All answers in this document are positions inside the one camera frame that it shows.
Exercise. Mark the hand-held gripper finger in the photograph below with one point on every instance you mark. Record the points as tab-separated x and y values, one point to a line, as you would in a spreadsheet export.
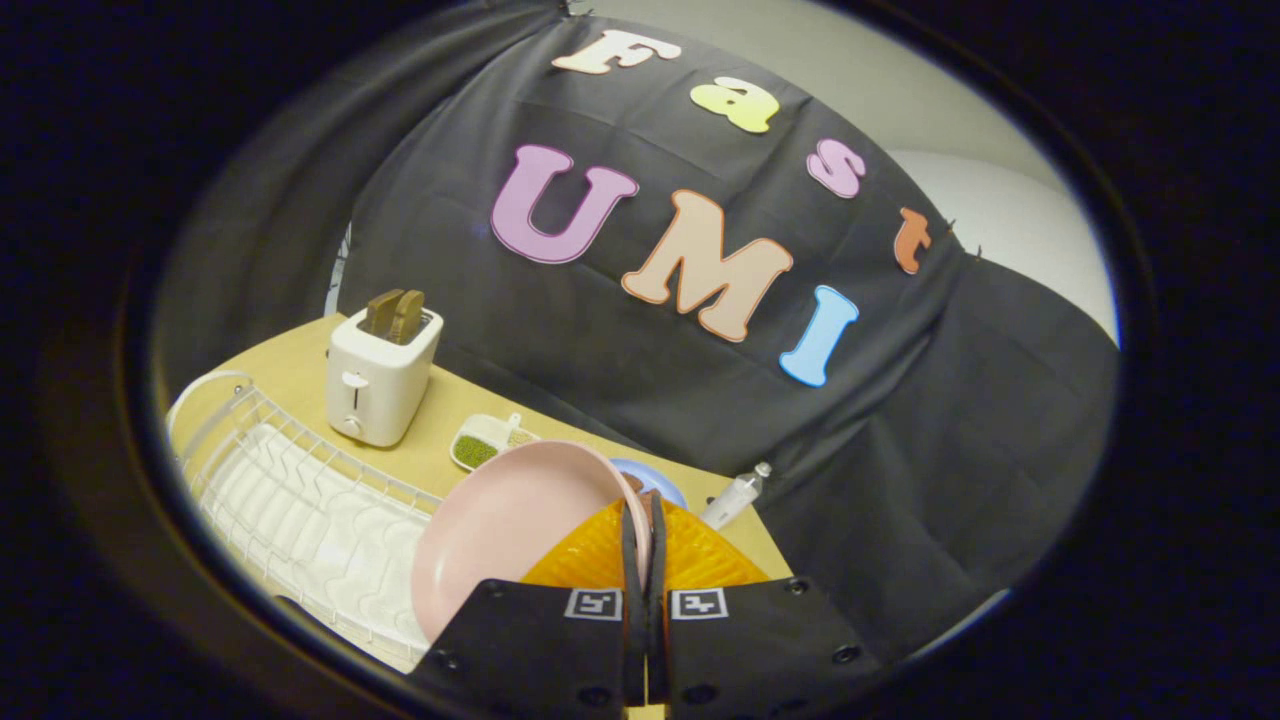
657	560
633	560

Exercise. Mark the pink plate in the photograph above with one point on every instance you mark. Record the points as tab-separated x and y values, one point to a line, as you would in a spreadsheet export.
500	530

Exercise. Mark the blue plate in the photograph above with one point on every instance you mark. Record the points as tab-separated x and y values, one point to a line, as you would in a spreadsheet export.
655	478

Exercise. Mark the white divided dish with beans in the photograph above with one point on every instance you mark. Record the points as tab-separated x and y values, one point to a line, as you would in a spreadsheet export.
485	440

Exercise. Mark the clear plastic bottle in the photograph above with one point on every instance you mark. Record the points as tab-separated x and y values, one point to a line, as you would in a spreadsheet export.
735	495

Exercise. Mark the black backdrop cloth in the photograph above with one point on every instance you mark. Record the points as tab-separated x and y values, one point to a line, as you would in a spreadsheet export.
640	300

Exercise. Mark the white toaster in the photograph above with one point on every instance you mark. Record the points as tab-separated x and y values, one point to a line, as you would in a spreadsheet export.
375	385

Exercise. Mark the brown toast slice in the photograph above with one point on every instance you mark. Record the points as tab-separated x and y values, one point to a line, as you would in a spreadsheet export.
381	312
408	316

